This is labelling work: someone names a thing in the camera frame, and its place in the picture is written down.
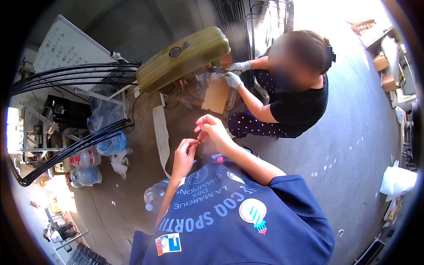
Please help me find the person's left hand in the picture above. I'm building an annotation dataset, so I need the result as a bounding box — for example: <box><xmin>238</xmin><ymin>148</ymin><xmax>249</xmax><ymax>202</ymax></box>
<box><xmin>172</xmin><ymin>138</ymin><xmax>201</xmax><ymax>182</ymax></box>

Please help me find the person's right hand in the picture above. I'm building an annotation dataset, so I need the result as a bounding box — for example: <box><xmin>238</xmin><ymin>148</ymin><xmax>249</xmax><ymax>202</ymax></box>
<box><xmin>194</xmin><ymin>114</ymin><xmax>233</xmax><ymax>151</ymax></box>

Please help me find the white cloth strip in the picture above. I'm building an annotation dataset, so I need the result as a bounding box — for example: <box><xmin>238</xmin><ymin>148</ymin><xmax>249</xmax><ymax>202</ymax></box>
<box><xmin>152</xmin><ymin>104</ymin><xmax>172</xmax><ymax>179</ymax></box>

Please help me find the brown cardboard piece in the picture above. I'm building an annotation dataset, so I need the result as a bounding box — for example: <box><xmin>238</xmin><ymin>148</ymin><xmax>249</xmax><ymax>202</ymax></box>
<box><xmin>201</xmin><ymin>77</ymin><xmax>231</xmax><ymax>115</ymax></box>

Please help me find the clear empty plastic bottle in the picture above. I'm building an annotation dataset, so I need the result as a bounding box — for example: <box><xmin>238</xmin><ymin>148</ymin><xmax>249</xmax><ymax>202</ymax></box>
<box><xmin>144</xmin><ymin>179</ymin><xmax>170</xmax><ymax>212</ymax></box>

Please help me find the grey engine block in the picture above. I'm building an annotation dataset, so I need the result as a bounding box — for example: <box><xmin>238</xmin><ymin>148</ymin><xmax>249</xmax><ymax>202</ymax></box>
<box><xmin>176</xmin><ymin>68</ymin><xmax>240</xmax><ymax>115</ymax></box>

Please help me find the crumpled clear plastic bag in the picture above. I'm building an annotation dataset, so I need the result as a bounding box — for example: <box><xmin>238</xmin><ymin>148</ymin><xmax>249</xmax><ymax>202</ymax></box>
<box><xmin>109</xmin><ymin>147</ymin><xmax>134</xmax><ymax>180</ymax></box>

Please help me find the large blue water bottle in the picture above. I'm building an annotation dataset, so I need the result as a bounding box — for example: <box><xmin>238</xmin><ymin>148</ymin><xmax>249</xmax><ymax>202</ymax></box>
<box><xmin>86</xmin><ymin>99</ymin><xmax>128</xmax><ymax>157</ymax></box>

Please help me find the olive green fuel tank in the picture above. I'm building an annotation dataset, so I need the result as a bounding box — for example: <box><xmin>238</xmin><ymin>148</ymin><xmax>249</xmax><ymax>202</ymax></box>
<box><xmin>135</xmin><ymin>26</ymin><xmax>232</xmax><ymax>95</ymax></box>

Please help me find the person's body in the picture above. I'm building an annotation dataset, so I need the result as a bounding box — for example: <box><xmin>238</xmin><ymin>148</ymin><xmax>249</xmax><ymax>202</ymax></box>
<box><xmin>129</xmin><ymin>149</ymin><xmax>336</xmax><ymax>265</ymax></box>

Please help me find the clear bottle with red cap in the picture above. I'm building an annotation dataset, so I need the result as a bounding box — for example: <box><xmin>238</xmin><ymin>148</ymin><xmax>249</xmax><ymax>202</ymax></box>
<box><xmin>68</xmin><ymin>147</ymin><xmax>102</xmax><ymax>168</ymax></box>

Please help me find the black equipment box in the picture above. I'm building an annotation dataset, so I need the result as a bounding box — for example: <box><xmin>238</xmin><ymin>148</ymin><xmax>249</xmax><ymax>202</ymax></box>
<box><xmin>42</xmin><ymin>94</ymin><xmax>92</xmax><ymax>130</ymax></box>

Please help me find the bundle of metal rods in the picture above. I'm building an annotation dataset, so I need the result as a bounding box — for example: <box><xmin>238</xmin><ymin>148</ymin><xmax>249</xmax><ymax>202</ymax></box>
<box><xmin>66</xmin><ymin>243</ymin><xmax>112</xmax><ymax>265</ymax></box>

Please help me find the slotted metal angle rack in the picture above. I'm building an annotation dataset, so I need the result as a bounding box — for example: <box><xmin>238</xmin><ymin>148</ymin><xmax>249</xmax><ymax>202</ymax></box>
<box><xmin>19</xmin><ymin>99</ymin><xmax>68</xmax><ymax>163</ymax></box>

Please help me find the whiteboard with writing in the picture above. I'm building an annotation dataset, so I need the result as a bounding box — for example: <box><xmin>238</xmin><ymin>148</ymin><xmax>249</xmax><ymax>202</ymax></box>
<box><xmin>31</xmin><ymin>14</ymin><xmax>137</xmax><ymax>94</ymax></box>

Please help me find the white paper bag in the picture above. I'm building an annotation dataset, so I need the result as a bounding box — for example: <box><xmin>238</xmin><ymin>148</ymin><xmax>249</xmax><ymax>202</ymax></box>
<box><xmin>379</xmin><ymin>165</ymin><xmax>418</xmax><ymax>203</ymax></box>

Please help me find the clear bottle with blue handle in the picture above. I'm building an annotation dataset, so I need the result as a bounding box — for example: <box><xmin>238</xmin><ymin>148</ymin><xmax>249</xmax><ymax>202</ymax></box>
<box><xmin>67</xmin><ymin>166</ymin><xmax>103</xmax><ymax>188</ymax></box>

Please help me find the black cable bundle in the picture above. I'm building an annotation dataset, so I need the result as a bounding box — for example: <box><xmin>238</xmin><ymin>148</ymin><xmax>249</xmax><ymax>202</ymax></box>
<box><xmin>9</xmin><ymin>118</ymin><xmax>134</xmax><ymax>188</ymax></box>
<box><xmin>9</xmin><ymin>60</ymin><xmax>143</xmax><ymax>98</ymax></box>

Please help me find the black wire rack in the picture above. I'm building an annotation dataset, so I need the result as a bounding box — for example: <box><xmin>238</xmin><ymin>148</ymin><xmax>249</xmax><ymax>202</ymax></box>
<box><xmin>217</xmin><ymin>0</ymin><xmax>295</xmax><ymax>62</ymax></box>

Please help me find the black metal frame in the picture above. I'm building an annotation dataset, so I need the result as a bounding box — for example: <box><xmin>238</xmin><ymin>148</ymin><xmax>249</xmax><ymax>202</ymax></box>
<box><xmin>352</xmin><ymin>236</ymin><xmax>387</xmax><ymax>265</ymax></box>

